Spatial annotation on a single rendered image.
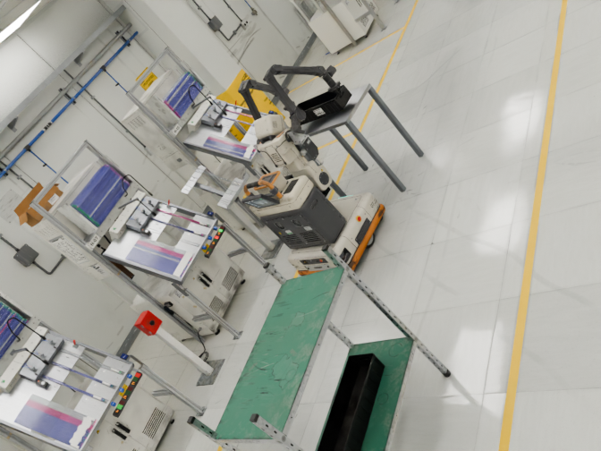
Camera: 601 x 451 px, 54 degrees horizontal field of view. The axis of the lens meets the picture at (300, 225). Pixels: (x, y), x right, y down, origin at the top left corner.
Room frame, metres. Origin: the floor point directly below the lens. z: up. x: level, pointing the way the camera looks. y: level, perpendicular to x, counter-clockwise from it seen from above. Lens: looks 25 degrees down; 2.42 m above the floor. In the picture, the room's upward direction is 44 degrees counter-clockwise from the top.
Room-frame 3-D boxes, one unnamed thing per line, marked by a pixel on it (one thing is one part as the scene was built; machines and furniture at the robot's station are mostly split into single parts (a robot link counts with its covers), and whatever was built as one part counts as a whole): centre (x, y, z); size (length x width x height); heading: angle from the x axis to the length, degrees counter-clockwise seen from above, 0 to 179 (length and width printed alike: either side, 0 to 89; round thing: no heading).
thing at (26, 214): (5.26, 1.32, 1.82); 0.68 x 0.30 x 0.20; 132
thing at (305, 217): (4.19, -0.07, 0.59); 0.55 x 0.34 x 0.83; 32
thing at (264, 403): (2.33, 0.45, 0.55); 0.91 x 0.46 x 1.10; 132
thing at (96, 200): (5.11, 1.04, 1.52); 0.51 x 0.13 x 0.27; 132
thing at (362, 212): (4.24, -0.15, 0.16); 0.67 x 0.64 x 0.25; 122
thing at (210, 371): (4.33, 1.39, 0.39); 0.24 x 0.24 x 0.78; 42
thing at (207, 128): (6.00, -0.05, 0.65); 1.01 x 0.73 x 1.29; 42
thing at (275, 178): (4.18, -0.05, 0.87); 0.23 x 0.15 x 0.11; 32
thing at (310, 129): (4.65, -0.81, 0.40); 0.70 x 0.45 x 0.80; 32
